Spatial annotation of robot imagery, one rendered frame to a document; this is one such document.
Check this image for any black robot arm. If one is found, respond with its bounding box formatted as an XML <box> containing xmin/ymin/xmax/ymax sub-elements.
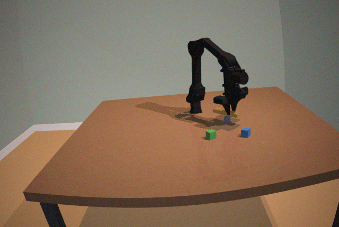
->
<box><xmin>186</xmin><ymin>38</ymin><xmax>249</xmax><ymax>114</ymax></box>

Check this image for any blue cube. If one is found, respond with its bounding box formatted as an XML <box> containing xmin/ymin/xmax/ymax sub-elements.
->
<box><xmin>241</xmin><ymin>128</ymin><xmax>251</xmax><ymax>138</ymax></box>

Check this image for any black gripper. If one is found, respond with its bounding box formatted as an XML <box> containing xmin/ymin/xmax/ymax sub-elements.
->
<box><xmin>213</xmin><ymin>83</ymin><xmax>241</xmax><ymax>115</ymax></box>

